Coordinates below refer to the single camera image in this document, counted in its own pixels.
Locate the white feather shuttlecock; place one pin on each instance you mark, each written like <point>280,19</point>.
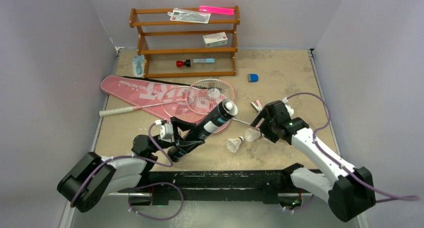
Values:
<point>229,107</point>
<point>233,144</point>
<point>251,134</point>

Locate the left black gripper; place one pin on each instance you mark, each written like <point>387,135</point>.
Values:
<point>183,145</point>

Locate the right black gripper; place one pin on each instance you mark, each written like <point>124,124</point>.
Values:
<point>267,120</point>

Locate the white pink small clip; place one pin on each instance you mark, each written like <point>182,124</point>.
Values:
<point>257,106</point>

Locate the clear plastic blister package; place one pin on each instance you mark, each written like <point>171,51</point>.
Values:
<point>189,16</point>

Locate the light blue glue stick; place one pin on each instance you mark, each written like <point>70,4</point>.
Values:
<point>203,61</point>

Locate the light blue packaged item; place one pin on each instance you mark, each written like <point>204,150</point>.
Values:
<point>138,66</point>

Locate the black shuttlecock tube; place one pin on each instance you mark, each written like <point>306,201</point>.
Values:
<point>210,123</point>

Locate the wooden three-tier shelf rack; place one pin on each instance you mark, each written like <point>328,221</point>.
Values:
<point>143,48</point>

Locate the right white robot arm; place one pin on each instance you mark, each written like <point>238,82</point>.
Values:
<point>328,167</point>

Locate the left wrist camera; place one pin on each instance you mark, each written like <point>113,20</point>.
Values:
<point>166,130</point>

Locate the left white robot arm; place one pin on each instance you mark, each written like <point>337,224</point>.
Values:
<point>95,176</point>

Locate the pink flat ruler package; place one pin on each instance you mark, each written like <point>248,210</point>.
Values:
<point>217,10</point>

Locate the pink racket cover bag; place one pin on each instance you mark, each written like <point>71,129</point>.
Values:
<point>139,92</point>

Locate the blue grey eraser block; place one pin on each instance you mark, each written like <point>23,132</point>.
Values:
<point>252,78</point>

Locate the white red small box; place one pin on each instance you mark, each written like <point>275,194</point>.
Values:
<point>215,39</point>

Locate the pink badminton racket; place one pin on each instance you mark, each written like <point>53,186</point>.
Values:
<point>174,103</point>
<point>203,95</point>

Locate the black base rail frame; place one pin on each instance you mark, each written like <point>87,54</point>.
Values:
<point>244,185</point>

